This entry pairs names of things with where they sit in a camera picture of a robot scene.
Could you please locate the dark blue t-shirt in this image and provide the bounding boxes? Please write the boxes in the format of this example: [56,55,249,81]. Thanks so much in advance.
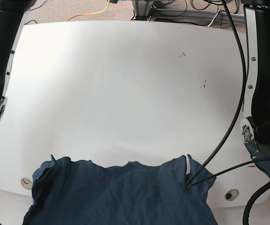
[23,155,216,225]

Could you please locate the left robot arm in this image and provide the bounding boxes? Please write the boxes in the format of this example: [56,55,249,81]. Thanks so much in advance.
[240,0,270,178]

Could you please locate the yellow cable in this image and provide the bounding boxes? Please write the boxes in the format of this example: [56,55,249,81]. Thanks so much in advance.
[66,0,109,22]

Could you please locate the white cable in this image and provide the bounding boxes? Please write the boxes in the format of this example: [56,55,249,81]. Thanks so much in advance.
[206,10,245,28]

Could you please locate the right table cable grommet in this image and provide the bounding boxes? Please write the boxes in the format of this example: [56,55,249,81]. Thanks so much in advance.
[225,189,239,201]

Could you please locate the table cable grommet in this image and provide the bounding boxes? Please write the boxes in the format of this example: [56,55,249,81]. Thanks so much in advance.
[225,189,239,201]
[21,178,33,190]

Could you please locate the left table cable grommet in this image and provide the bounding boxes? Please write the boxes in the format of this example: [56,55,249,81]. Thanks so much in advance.
[21,178,33,190]

